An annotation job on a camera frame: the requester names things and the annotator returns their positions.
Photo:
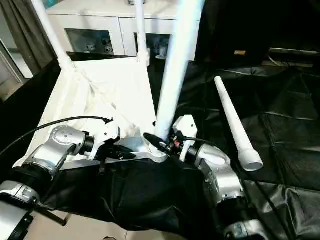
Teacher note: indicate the white plastic table leg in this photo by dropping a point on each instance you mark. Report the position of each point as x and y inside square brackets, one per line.
[235, 117]
[141, 27]
[177, 65]
[50, 30]

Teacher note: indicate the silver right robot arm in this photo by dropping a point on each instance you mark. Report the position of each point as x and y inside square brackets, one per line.
[220, 175]

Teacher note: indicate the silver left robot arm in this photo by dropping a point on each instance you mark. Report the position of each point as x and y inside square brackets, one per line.
[45, 155]

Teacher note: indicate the black table mat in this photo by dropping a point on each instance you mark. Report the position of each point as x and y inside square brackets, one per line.
[280, 125]

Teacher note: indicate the white display cabinet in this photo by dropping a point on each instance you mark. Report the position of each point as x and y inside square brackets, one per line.
[110, 17]

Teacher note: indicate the black cabinet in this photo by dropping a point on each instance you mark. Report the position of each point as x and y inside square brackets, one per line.
[260, 25]

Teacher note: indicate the black table frame leg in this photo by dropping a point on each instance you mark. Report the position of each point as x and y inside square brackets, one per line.
[47, 215]

